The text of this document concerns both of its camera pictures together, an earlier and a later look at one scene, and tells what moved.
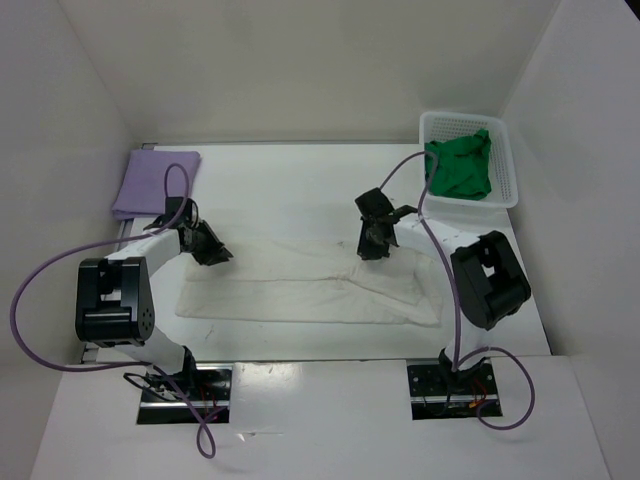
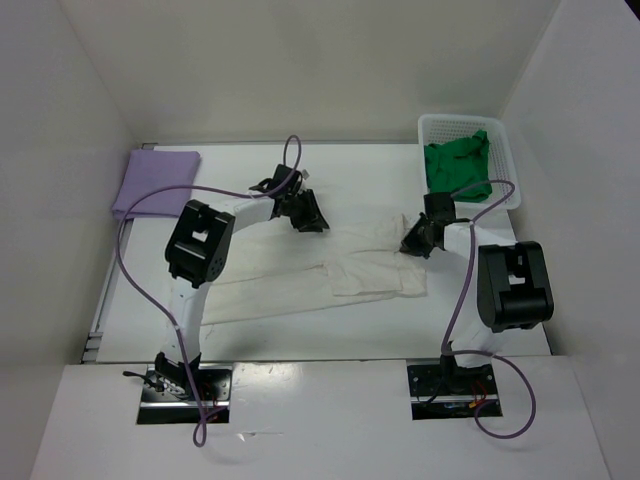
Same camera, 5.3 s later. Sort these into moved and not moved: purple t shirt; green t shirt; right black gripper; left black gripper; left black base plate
Moved: right black gripper; left black gripper
Not moved: left black base plate; purple t shirt; green t shirt
